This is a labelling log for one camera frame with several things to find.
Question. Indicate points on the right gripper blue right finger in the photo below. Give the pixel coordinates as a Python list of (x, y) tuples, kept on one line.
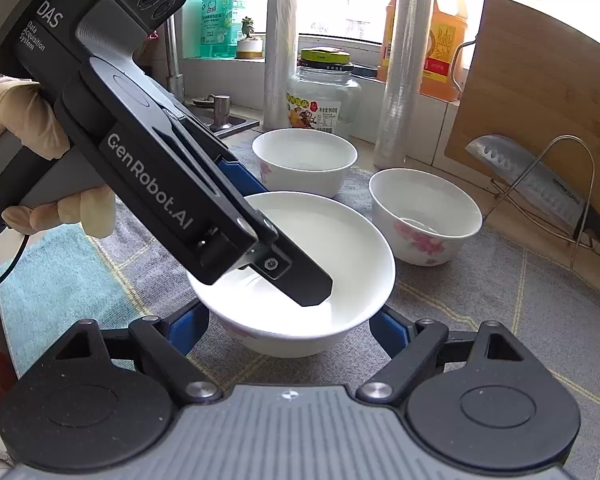
[(392, 331)]

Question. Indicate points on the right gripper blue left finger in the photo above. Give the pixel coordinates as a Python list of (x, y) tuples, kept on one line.
[(185, 327)]

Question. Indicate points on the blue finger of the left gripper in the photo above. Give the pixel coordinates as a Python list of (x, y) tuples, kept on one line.
[(242, 179)]

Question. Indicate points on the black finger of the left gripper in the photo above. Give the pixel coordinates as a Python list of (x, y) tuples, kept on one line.
[(287, 267)]

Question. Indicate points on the large white bowl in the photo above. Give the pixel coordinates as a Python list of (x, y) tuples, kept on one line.
[(342, 278)]

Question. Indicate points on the white floral bowl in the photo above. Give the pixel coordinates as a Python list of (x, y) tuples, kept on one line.
[(424, 218), (304, 160)]

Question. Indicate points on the steel kitchen knife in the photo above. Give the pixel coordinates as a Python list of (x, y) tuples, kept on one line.
[(592, 223)]

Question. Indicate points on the stainless steel sink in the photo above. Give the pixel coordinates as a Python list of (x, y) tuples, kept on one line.
[(203, 110)]

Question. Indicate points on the sink soap dispenser knob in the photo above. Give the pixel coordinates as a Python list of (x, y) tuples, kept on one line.
[(221, 112)]

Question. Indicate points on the glass jar with yellow lid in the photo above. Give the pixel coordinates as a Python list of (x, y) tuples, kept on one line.
[(321, 94)]

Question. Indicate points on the steel sink faucet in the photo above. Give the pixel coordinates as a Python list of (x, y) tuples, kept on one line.
[(174, 78)]

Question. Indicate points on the teal towel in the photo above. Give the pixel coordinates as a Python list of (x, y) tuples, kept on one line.
[(58, 280)]

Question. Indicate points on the small potted plant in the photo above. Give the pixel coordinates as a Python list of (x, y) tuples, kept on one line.
[(249, 45)]

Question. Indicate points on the green dish soap bottle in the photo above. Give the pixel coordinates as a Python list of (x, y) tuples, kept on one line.
[(217, 34)]

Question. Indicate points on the short plastic wrap roll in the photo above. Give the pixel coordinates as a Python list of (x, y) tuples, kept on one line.
[(281, 43)]

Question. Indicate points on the tall plastic wrap roll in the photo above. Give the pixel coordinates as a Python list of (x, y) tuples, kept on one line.
[(407, 58)]

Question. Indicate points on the orange oil jug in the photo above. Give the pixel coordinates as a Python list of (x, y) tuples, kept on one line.
[(442, 60)]

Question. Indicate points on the bamboo cutting board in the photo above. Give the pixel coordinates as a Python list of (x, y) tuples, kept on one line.
[(532, 78)]

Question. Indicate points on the metal wire rack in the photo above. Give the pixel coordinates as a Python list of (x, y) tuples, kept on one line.
[(540, 185)]

